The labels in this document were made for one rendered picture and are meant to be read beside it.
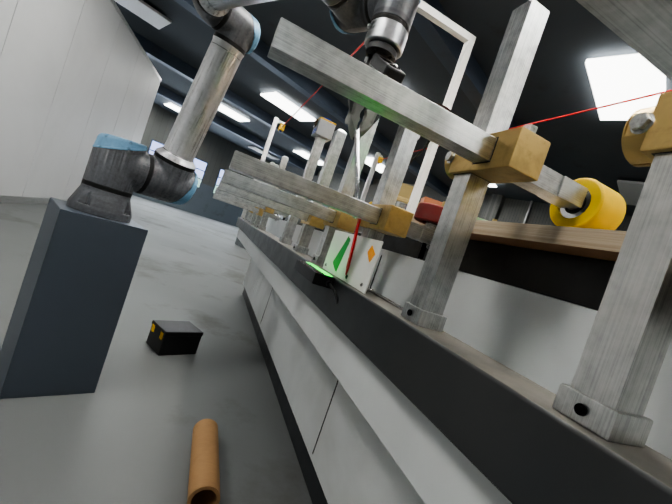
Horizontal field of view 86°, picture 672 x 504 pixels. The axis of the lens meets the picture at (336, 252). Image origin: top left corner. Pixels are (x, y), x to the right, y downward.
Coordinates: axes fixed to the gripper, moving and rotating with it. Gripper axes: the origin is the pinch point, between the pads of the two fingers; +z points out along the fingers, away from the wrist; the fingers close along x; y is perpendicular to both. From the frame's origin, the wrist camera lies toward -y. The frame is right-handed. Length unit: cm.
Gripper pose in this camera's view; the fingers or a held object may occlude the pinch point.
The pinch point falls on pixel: (356, 133)
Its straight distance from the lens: 83.6
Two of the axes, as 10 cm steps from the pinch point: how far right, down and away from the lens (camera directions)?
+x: -8.9, -3.0, -3.5
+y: -3.3, -1.4, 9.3
